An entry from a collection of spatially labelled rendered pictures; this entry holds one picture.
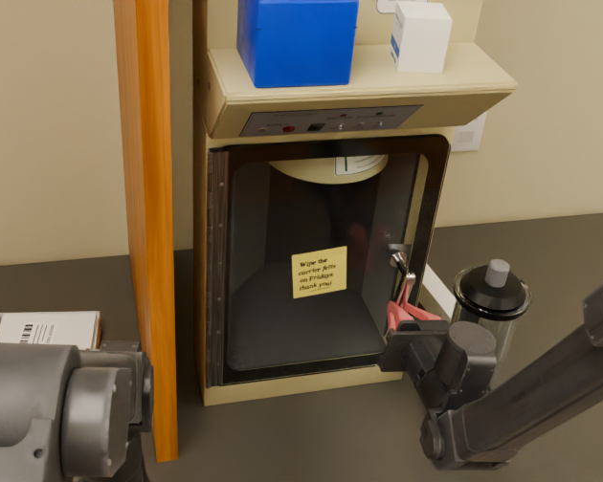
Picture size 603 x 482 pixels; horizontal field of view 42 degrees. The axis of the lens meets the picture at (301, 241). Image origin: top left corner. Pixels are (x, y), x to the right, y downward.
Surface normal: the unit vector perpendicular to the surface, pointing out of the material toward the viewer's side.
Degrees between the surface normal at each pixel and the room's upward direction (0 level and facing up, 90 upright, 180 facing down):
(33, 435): 25
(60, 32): 90
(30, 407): 31
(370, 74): 0
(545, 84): 90
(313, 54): 90
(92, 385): 2
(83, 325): 0
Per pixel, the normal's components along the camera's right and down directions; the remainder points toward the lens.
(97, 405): 0.11, -0.55
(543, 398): -0.96, -0.04
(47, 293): 0.07, -0.81
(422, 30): 0.08, 0.59
